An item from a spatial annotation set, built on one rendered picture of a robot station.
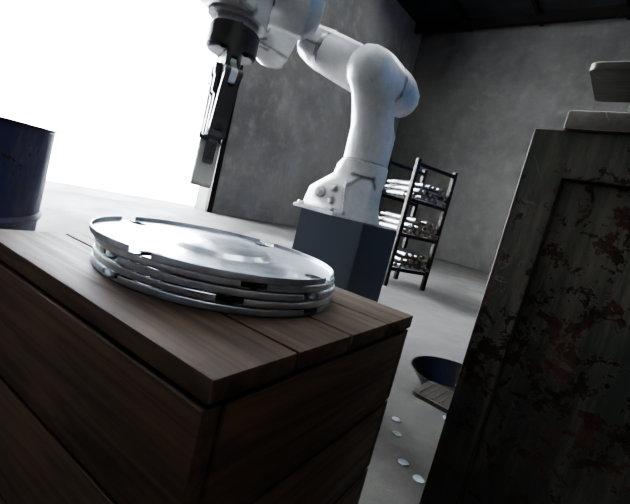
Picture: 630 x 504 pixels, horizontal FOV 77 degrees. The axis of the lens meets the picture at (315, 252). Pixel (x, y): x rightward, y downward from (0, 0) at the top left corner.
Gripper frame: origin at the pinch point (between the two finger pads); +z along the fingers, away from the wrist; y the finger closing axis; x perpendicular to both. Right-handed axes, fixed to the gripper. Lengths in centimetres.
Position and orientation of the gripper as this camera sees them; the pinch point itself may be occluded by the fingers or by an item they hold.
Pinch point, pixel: (204, 163)
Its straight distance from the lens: 64.7
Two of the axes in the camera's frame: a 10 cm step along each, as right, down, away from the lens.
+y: -4.2, -2.0, 8.8
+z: -2.5, 9.6, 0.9
